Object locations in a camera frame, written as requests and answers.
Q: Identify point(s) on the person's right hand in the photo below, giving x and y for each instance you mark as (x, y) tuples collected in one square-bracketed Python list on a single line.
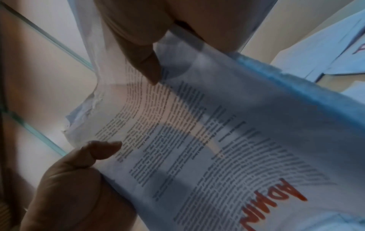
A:
[(199, 15)]

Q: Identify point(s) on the person's left hand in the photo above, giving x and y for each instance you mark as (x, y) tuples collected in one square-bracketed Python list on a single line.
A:
[(71, 191)]

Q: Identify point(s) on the paper sheet marked ADMIN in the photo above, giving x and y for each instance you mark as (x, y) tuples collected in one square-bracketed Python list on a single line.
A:
[(228, 135)]

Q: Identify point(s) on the unsorted pile of papers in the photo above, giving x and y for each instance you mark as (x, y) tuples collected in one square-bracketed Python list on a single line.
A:
[(328, 49)]

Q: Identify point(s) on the clear teal plastic strip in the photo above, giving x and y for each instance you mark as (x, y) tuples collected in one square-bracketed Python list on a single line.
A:
[(57, 42)]

